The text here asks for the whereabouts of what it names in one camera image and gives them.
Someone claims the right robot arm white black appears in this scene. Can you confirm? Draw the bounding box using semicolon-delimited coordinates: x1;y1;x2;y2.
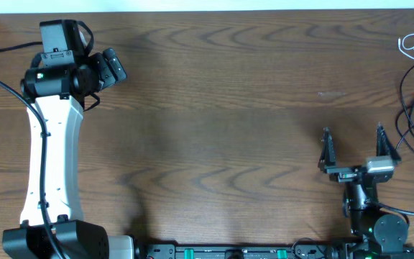
318;124;414;259

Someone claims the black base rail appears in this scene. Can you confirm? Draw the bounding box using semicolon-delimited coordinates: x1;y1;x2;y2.
134;240;414;259

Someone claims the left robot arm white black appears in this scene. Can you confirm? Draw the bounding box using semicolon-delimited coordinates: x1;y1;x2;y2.
2;19;136;259

